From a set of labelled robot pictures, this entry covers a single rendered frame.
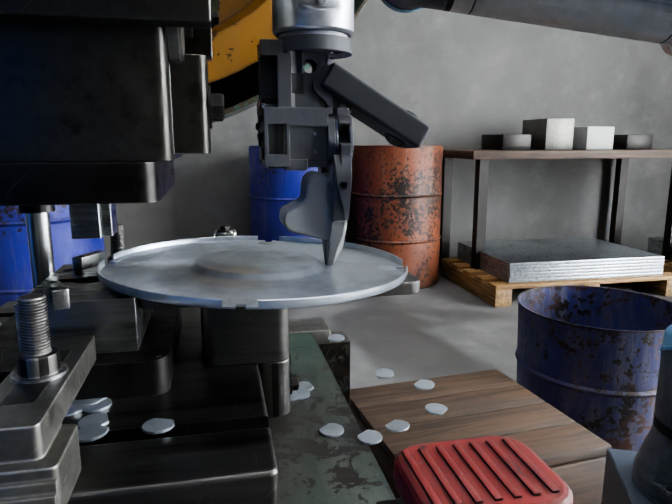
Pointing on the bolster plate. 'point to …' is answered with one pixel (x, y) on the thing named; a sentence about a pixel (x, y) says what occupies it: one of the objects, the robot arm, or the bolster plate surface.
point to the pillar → (40, 246)
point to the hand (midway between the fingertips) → (336, 252)
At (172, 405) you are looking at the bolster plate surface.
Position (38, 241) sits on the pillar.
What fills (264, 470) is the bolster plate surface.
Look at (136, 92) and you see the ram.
